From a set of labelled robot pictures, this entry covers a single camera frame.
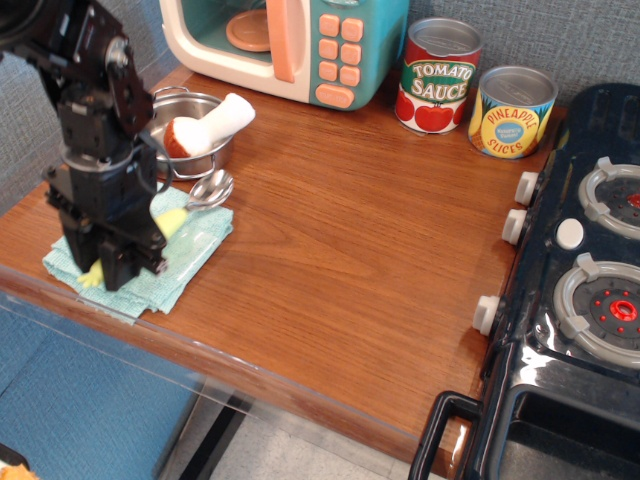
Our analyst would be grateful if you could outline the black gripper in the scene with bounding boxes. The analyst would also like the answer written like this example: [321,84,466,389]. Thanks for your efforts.
[44,144,167,292]

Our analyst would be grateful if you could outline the spoon with yellow-green handle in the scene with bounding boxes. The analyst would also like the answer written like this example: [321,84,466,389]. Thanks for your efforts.
[77,168,236,290]

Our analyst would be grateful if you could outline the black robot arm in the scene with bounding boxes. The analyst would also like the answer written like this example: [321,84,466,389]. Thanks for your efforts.
[1,1,167,291]

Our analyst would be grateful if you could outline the light teal cloth napkin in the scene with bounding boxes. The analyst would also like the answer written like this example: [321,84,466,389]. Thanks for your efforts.
[43,187,233,324]

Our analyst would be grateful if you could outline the plush mushroom toy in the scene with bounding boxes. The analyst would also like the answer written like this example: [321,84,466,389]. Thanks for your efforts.
[163,93,256,159]

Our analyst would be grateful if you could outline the small steel pot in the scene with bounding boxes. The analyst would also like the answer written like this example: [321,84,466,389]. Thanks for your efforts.
[147,86,234,181]

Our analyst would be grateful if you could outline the orange object bottom left corner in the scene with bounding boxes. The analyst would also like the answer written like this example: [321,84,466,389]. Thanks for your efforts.
[0,444,39,480]

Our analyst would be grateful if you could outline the teal toy microwave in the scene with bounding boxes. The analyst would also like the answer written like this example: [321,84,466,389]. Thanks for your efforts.
[160,1,409,111]

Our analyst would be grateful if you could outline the tomato sauce can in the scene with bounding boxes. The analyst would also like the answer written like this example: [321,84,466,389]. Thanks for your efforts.
[395,17,483,134]

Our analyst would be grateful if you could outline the pineapple slices can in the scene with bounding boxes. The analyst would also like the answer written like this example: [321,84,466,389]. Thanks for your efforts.
[468,66,558,159]

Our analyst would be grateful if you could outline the black toy stove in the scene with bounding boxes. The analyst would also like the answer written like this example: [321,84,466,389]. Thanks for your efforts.
[410,83,639,479]

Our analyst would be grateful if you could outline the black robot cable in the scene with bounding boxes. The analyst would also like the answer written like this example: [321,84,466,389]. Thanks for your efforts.
[132,130,174,196]

